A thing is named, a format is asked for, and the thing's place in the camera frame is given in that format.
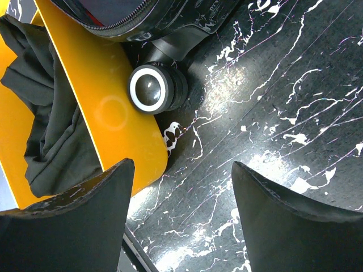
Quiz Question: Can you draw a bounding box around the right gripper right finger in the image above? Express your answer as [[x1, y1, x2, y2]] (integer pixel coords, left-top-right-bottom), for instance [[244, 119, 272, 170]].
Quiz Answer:
[[231, 161, 362, 271]]

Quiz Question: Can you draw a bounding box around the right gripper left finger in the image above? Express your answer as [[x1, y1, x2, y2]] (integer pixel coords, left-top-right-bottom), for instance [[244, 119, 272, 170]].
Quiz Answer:
[[1, 159, 135, 271]]

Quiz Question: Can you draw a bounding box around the black cloth garment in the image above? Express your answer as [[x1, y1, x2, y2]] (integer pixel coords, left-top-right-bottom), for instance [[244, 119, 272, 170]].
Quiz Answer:
[[1, 15, 102, 198]]

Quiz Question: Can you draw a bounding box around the orange plastic bin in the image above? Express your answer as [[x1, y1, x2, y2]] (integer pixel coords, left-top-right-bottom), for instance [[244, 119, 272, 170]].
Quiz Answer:
[[1, 1, 168, 209]]

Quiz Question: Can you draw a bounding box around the white black space suitcase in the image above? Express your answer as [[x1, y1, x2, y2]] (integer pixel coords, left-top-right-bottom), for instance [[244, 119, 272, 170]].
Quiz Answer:
[[52, 0, 239, 115]]

